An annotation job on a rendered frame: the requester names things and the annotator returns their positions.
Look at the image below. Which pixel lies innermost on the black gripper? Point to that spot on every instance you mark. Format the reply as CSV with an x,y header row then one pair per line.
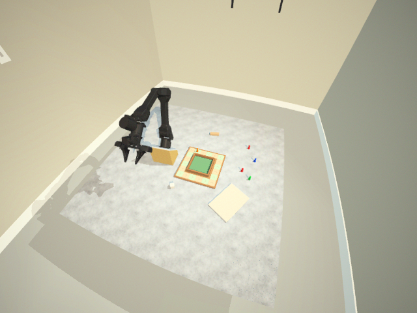
x,y
142,149

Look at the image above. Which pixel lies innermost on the cream flat rectangular sheet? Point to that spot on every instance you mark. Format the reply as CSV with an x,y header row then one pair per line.
x,y
228,202

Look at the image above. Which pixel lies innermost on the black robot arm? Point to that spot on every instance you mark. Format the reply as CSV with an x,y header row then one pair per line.
x,y
130,122

